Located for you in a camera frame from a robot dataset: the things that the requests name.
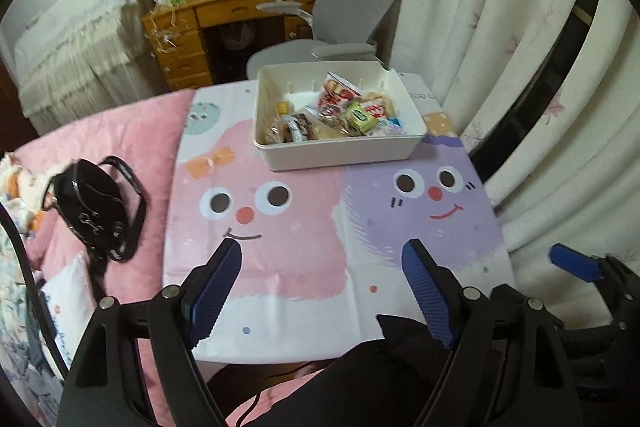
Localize white floral curtain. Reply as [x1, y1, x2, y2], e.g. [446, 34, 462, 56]
[345, 0, 640, 323]

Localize black handbag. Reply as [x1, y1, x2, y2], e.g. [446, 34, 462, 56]
[41, 156, 148, 303]

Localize cartoon printed tablecloth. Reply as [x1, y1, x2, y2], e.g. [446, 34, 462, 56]
[162, 72, 517, 364]

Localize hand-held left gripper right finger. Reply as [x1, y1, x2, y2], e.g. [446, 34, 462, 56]
[401, 238, 583, 427]

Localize brown patterned snack packet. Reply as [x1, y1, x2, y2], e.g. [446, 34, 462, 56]
[287, 113, 321, 142]

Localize clear nut snack packet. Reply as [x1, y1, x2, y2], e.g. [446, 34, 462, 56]
[265, 114, 293, 145]

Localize wooden desk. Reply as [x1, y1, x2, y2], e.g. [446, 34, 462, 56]
[141, 0, 326, 92]

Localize white printed pillow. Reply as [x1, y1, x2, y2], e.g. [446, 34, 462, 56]
[39, 252, 108, 373]

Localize person's leg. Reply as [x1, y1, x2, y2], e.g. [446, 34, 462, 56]
[207, 314, 466, 427]

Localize red white snack packet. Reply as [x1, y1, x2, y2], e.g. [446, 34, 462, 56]
[320, 72, 363, 108]
[360, 92, 396, 120]

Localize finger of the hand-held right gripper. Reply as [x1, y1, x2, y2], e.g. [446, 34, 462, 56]
[549, 243, 638, 308]

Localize white cable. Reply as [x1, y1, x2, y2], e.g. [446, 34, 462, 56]
[145, 0, 178, 50]

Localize floral blanket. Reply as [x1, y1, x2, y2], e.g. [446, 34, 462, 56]
[0, 152, 71, 427]

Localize white lace cover cloth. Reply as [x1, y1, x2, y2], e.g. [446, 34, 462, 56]
[14, 0, 166, 135]

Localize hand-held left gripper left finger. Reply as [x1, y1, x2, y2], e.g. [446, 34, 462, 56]
[56, 238, 244, 427]

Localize white plastic storage bin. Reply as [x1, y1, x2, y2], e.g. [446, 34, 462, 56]
[252, 61, 428, 172]

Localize pink quilt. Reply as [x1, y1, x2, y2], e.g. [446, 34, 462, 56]
[12, 88, 221, 427]

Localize oblong bread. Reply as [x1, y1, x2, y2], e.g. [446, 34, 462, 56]
[315, 124, 351, 142]

